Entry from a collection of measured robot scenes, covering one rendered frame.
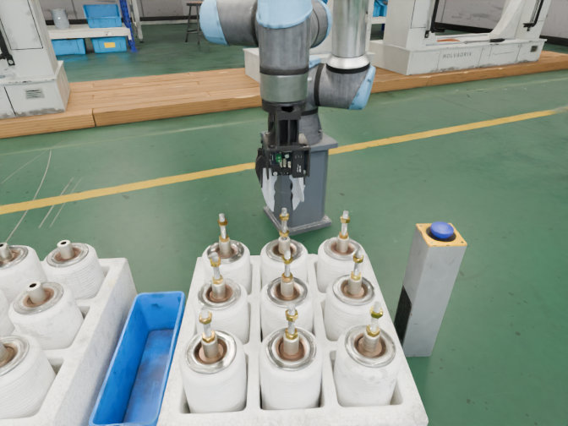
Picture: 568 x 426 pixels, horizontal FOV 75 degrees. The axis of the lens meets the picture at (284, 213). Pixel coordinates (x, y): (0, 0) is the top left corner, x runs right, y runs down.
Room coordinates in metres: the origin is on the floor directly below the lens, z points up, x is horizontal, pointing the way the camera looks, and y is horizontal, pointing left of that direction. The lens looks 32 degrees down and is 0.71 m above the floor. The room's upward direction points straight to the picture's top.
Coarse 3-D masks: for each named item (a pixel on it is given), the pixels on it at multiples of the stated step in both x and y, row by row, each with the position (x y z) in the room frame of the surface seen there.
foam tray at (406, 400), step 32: (256, 256) 0.66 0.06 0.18; (192, 288) 0.56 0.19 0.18; (256, 288) 0.56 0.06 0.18; (192, 320) 0.47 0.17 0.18; (256, 320) 0.47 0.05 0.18; (320, 320) 0.47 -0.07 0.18; (384, 320) 0.47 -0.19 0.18; (256, 352) 0.40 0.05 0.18; (256, 384) 0.35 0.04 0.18; (320, 384) 0.36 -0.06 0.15; (160, 416) 0.30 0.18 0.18; (192, 416) 0.30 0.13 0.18; (224, 416) 0.30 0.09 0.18; (256, 416) 0.30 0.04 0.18; (288, 416) 0.30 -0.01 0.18; (320, 416) 0.30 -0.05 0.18; (352, 416) 0.30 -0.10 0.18; (384, 416) 0.30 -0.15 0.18; (416, 416) 0.30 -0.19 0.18
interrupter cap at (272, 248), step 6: (276, 240) 0.62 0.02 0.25; (294, 240) 0.62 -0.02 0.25; (270, 246) 0.60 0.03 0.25; (276, 246) 0.60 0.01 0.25; (294, 246) 0.60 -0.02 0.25; (300, 246) 0.60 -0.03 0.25; (270, 252) 0.58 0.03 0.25; (276, 252) 0.59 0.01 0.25; (294, 252) 0.58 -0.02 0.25; (300, 252) 0.58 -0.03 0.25; (270, 258) 0.57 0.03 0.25; (276, 258) 0.57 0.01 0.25; (294, 258) 0.56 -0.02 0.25
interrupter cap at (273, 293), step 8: (272, 280) 0.50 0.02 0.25; (280, 280) 0.50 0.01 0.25; (296, 280) 0.50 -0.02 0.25; (272, 288) 0.48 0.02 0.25; (280, 288) 0.48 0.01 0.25; (296, 288) 0.48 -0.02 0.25; (304, 288) 0.48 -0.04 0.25; (272, 296) 0.46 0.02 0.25; (280, 296) 0.47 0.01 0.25; (296, 296) 0.46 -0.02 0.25; (304, 296) 0.46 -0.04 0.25; (280, 304) 0.44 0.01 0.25; (288, 304) 0.44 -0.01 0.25; (296, 304) 0.44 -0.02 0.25
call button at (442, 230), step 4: (432, 224) 0.57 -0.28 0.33; (436, 224) 0.57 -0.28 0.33; (440, 224) 0.57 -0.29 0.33; (444, 224) 0.57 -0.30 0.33; (448, 224) 0.57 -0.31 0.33; (432, 228) 0.56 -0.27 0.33; (436, 228) 0.56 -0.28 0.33; (440, 228) 0.56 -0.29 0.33; (444, 228) 0.56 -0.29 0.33; (448, 228) 0.56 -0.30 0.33; (452, 228) 0.56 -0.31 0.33; (432, 232) 0.56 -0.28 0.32; (436, 232) 0.55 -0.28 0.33; (440, 232) 0.55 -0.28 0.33; (444, 232) 0.54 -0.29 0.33; (448, 232) 0.54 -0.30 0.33; (452, 232) 0.55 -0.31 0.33; (436, 236) 0.55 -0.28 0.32; (440, 236) 0.54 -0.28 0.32; (444, 236) 0.54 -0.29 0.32; (448, 236) 0.54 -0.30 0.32
